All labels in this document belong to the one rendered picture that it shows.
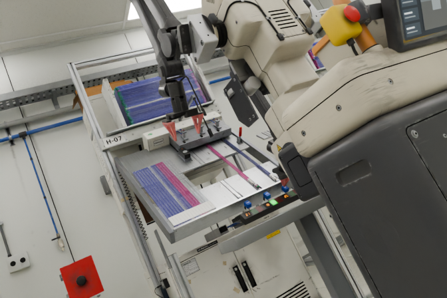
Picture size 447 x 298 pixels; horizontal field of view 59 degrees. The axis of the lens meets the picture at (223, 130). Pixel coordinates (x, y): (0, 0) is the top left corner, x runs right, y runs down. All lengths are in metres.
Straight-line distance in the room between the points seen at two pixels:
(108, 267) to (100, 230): 0.31
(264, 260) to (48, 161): 2.29
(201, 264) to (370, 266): 1.31
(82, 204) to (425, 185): 3.26
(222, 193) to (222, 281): 0.45
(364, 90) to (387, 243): 0.29
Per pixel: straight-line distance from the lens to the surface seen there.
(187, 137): 2.27
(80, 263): 1.81
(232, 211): 1.85
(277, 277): 2.22
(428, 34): 0.93
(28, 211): 3.74
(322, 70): 3.09
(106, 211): 3.72
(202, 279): 2.08
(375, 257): 0.85
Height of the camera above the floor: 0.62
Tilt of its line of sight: 13 degrees up
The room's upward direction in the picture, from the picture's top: 26 degrees counter-clockwise
